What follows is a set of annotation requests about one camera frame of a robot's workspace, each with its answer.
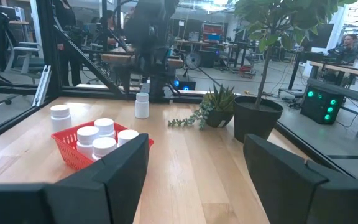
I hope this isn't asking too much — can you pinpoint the small potted succulent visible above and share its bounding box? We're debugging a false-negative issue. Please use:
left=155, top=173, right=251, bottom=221
left=167, top=83, right=238, bottom=131

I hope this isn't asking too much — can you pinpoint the silver aluminium bracket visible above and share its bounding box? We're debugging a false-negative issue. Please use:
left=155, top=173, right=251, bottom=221
left=31, top=64, right=52, bottom=108

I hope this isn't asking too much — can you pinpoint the white pill bottle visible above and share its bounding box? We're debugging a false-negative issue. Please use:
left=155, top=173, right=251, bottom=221
left=76, top=125, right=100, bottom=159
left=91, top=136, right=118, bottom=162
left=134, top=92, right=150, bottom=120
left=93, top=118, right=117, bottom=139
left=49, top=104, right=73, bottom=133
left=117, top=129, right=140, bottom=147

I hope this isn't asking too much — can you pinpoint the person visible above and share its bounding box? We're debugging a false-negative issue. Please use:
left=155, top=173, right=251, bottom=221
left=53, top=0, right=83, bottom=88
left=326, top=33, right=358, bottom=65

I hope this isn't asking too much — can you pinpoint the black computer with green lights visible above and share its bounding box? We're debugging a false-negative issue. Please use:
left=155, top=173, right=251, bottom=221
left=300, top=85, right=345, bottom=126

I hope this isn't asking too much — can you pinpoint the red plastic basket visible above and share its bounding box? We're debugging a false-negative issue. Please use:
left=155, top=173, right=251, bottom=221
left=50, top=119, right=155, bottom=172

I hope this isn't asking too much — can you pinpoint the grey office chair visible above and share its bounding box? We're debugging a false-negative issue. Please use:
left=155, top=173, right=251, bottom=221
left=4, top=29, right=45, bottom=75

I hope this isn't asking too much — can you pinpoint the red storage rack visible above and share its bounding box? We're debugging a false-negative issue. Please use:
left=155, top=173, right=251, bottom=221
left=201, top=22, right=226, bottom=42

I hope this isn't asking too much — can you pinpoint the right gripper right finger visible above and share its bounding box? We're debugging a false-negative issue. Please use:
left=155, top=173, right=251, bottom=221
left=243, top=133, right=358, bottom=224

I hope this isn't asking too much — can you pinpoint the wooden workbench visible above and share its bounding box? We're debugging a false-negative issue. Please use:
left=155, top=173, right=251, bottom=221
left=100, top=52, right=185, bottom=86

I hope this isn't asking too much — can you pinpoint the wooden desk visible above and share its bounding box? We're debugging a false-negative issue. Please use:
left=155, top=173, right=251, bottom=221
left=287, top=51, right=358, bottom=94

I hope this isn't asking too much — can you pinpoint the black device with blue light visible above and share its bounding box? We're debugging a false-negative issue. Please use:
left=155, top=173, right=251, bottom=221
left=174, top=79, right=197, bottom=91

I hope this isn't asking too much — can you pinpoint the round floor fan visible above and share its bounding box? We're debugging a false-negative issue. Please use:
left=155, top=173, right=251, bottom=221
left=184, top=51, right=203, bottom=70

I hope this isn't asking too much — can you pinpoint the tall green potted plant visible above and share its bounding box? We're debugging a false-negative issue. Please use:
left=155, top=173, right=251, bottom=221
left=233, top=0, right=358, bottom=144

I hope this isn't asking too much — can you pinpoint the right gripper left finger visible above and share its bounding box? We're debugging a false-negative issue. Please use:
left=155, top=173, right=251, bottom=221
left=0, top=133, right=150, bottom=224

